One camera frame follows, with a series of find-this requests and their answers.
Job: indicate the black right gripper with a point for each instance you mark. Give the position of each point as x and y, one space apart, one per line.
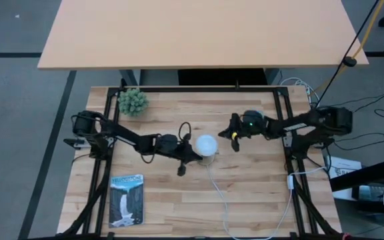
237 126

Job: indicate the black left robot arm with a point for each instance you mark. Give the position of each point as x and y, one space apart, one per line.
118 131

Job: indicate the wooden lamp socket base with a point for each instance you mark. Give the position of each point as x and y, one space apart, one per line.
208 160

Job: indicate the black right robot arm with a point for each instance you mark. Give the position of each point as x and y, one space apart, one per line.
312 123

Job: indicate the black aluminium table frame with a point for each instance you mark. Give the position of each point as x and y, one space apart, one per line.
290 160

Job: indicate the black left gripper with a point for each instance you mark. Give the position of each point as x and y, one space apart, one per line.
175 148

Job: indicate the Yellowstone waterfall book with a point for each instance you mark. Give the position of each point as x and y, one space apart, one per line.
127 200

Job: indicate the white flood light bulb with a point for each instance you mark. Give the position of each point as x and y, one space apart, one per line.
207 145

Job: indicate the black side cart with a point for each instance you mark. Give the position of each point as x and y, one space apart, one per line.
372 173

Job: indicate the beige wooden desk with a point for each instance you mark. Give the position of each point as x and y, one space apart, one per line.
195 33

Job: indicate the green artificial succulent plant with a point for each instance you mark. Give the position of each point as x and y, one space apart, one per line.
132 101

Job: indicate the white printed paper sheet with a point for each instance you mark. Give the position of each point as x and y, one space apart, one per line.
343 173

